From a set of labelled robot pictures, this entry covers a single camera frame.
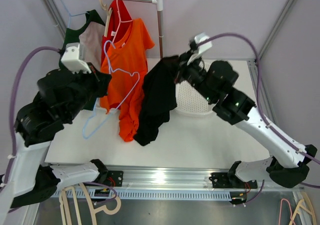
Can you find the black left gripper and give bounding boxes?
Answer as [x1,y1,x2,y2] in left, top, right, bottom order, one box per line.
[65,61,113,120]

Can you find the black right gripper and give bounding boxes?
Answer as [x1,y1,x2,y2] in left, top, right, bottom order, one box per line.
[164,49,216,103]

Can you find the black t-shirt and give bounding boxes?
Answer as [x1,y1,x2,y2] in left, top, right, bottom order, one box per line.
[133,55,179,147]

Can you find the orange t-shirt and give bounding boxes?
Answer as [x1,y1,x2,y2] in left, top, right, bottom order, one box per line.
[100,18,155,142]

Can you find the pink plastic hanger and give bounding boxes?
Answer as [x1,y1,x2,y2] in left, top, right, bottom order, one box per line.
[112,0,133,43]

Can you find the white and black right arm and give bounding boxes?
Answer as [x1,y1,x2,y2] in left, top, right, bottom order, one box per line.
[175,52,317,188]

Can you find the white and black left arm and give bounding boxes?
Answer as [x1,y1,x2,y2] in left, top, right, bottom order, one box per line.
[0,69,112,214]

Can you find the green and beige t-shirt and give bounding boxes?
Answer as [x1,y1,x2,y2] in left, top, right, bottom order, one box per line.
[60,10,105,116]

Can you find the red t-shirt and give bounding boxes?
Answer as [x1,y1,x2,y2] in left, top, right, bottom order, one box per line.
[100,0,119,65]

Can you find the beige wooden hanger on rack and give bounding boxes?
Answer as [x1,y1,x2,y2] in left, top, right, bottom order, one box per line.
[97,0,113,38]

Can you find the beige hanger lower left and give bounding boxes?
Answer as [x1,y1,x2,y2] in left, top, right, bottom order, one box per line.
[58,182,123,225]

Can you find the pink hanger lower right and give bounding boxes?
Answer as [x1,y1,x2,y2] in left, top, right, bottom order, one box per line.
[277,198,296,225]

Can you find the beige hanger lower right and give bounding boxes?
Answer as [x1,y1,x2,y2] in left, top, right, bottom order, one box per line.
[289,191,317,225]

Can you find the white perforated plastic basket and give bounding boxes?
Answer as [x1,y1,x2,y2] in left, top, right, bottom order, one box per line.
[175,81,213,117]

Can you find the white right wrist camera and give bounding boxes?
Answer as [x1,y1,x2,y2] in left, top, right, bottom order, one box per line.
[187,32,213,65]

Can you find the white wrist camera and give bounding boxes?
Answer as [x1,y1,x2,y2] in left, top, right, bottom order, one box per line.
[60,42,92,74]
[187,32,213,65]

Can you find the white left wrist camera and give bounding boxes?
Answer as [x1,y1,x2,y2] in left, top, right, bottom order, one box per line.
[60,42,92,74]

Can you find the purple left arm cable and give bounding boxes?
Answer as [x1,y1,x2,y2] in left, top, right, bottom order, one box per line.
[3,46,118,206]

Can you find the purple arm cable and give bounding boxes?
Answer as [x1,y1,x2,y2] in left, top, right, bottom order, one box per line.
[3,46,118,206]
[199,32,320,207]

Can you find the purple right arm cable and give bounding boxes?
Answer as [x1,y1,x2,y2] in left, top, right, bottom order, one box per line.
[199,32,320,207]

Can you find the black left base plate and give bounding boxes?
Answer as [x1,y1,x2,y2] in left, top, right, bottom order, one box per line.
[102,170,124,187]

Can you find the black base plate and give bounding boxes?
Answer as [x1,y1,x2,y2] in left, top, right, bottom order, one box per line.
[102,170,124,187]
[208,172,258,189]

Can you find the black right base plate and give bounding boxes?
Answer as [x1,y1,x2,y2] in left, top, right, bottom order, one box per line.
[208,172,258,189]

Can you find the aluminium rail front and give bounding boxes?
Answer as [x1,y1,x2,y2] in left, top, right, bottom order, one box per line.
[51,165,303,203]

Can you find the aluminium frame post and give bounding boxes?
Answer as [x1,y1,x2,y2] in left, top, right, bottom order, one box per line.
[258,0,298,60]

